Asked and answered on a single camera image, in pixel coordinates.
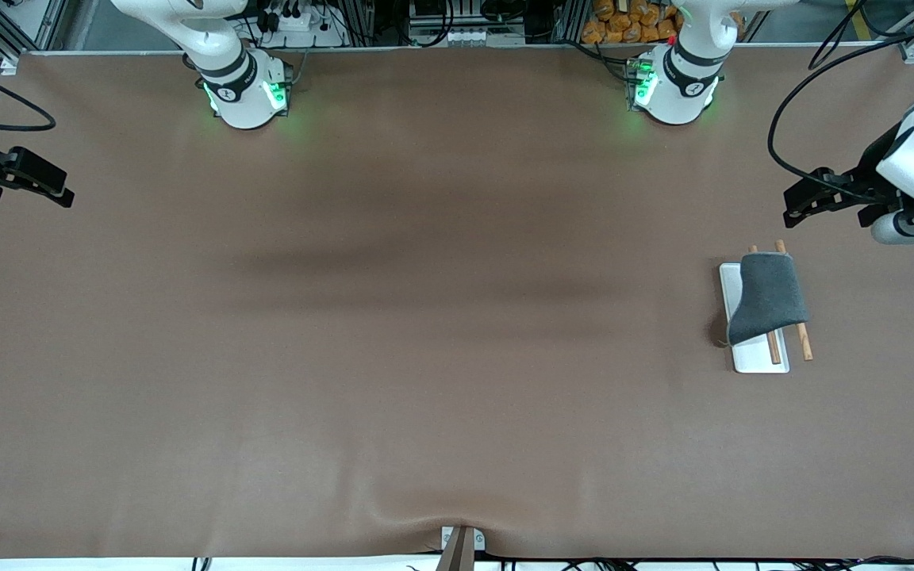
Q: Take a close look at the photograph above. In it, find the metal table edge bracket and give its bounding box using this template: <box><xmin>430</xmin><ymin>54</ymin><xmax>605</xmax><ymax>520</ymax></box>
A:
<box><xmin>435</xmin><ymin>526</ymin><xmax>486</xmax><ymax>571</ymax></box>

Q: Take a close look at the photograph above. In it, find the white rack with wooden rods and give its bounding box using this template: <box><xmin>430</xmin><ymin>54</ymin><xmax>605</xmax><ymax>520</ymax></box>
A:
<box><xmin>719</xmin><ymin>240</ymin><xmax>814</xmax><ymax>374</ymax></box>

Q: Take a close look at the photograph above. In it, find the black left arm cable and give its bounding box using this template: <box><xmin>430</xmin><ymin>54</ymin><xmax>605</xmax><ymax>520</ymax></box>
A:
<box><xmin>767</xmin><ymin>0</ymin><xmax>914</xmax><ymax>199</ymax></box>

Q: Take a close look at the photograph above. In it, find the bag of orange snacks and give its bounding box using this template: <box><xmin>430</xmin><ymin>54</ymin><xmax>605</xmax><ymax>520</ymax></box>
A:
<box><xmin>582</xmin><ymin>0</ymin><xmax>746</xmax><ymax>44</ymax></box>

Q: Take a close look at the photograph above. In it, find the grey-blue microfibre towel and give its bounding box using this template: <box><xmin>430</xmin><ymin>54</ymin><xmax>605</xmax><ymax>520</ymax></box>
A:
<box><xmin>727</xmin><ymin>252</ymin><xmax>812</xmax><ymax>347</ymax></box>

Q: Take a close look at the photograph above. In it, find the large table cover mat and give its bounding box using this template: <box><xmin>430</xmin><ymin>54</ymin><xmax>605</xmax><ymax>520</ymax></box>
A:
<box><xmin>0</xmin><ymin>44</ymin><xmax>914</xmax><ymax>560</ymax></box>

